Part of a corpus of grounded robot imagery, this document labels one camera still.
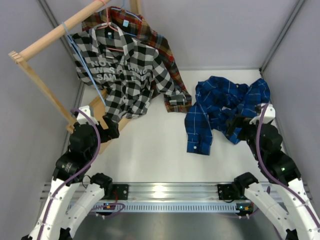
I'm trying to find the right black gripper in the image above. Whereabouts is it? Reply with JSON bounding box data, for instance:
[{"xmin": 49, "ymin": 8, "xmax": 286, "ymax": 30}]
[{"xmin": 225, "ymin": 114, "xmax": 263, "ymax": 161}]

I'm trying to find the blue plaid shirt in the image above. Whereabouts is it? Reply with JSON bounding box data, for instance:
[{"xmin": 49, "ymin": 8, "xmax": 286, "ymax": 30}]
[{"xmin": 184, "ymin": 76, "xmax": 271, "ymax": 156}]

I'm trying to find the light blue wire hanger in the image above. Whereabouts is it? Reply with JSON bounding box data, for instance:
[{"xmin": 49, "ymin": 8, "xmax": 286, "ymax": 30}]
[{"xmin": 61, "ymin": 21, "xmax": 107, "ymax": 107}]

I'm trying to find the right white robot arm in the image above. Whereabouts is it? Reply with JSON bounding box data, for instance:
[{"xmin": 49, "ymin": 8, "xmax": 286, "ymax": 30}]
[{"xmin": 227, "ymin": 115, "xmax": 320, "ymax": 240}]

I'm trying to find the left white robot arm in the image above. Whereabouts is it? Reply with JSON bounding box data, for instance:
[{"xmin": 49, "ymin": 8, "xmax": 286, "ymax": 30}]
[{"xmin": 23, "ymin": 117, "xmax": 120, "ymax": 240}]

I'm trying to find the black white checkered shirt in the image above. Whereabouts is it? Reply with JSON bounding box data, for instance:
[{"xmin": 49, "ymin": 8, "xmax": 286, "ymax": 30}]
[{"xmin": 71, "ymin": 26, "xmax": 184, "ymax": 123}]

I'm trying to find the red brown plaid shirt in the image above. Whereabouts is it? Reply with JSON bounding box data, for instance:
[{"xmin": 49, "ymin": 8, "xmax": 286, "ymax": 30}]
[{"xmin": 81, "ymin": 6, "xmax": 192, "ymax": 113}]

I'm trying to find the blue hanger under plaid shirt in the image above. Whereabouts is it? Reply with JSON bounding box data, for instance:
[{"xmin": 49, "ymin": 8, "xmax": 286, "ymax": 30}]
[{"xmin": 110, "ymin": 0, "xmax": 142, "ymax": 37}]

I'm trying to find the wooden clothes rack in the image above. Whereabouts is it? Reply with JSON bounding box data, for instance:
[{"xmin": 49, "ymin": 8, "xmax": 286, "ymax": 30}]
[{"xmin": 8, "ymin": 0, "xmax": 142, "ymax": 155}]

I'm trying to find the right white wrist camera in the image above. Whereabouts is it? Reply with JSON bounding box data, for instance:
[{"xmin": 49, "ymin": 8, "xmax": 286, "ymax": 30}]
[{"xmin": 249, "ymin": 103, "xmax": 276, "ymax": 125}]

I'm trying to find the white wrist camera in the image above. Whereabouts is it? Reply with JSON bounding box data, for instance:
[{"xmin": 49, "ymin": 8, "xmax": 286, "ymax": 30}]
[
  {"xmin": 74, "ymin": 105, "xmax": 98, "ymax": 125},
  {"xmin": 249, "ymin": 103, "xmax": 276, "ymax": 125}
]

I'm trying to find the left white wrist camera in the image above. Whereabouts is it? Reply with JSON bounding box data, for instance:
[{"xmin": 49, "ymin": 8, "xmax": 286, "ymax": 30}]
[{"xmin": 74, "ymin": 105, "xmax": 98, "ymax": 125}]

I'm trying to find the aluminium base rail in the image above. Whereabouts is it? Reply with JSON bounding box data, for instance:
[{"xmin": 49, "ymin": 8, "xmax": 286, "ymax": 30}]
[{"xmin": 40, "ymin": 181, "xmax": 312, "ymax": 201}]

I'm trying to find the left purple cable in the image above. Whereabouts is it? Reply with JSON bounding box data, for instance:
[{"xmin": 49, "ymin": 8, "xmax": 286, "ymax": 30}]
[{"xmin": 40, "ymin": 107, "xmax": 126, "ymax": 240}]

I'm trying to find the perforated cable duct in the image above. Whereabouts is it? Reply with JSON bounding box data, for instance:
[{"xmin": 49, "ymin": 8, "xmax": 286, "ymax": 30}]
[{"xmin": 91, "ymin": 201, "xmax": 253, "ymax": 214}]

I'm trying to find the pink wire hanger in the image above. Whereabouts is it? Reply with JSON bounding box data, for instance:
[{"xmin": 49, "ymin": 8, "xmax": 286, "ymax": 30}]
[{"xmin": 97, "ymin": 8, "xmax": 124, "ymax": 52}]

